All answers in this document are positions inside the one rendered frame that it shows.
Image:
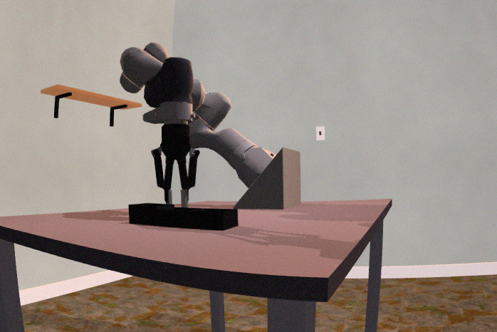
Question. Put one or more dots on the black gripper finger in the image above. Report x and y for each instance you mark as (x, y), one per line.
(186, 185)
(164, 181)

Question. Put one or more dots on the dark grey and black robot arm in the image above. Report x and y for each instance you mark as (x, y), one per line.
(170, 88)

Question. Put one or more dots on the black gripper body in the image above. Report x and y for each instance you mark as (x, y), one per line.
(175, 135)

